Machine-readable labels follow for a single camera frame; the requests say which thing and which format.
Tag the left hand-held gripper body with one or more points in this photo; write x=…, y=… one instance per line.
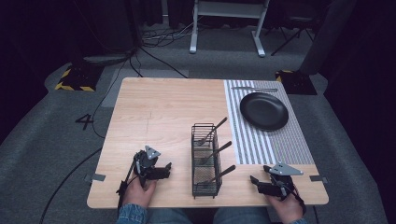
x=144, y=162

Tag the black yellow striped stand base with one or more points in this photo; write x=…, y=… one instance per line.
x=297, y=83
x=79, y=77

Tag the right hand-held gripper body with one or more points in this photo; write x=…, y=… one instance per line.
x=281, y=183

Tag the person's left hand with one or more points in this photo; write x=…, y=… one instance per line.
x=137, y=194

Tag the striped grey white placemat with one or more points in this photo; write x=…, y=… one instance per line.
x=280, y=146

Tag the grey tape piece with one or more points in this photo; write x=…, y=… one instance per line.
x=318, y=179
x=96, y=177

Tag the white metal desk frame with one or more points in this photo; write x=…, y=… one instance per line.
x=194, y=31

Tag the silver knife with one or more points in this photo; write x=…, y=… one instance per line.
x=253, y=89

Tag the black round plate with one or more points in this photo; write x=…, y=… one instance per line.
x=264, y=111

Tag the black tripod stand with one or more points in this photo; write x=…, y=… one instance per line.
x=292, y=35

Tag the dark slanted column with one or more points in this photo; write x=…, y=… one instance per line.
x=327, y=37

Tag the dark cabinet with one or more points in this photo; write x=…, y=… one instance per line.
x=106, y=28

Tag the person's right hand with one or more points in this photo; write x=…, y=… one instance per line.
x=289, y=210

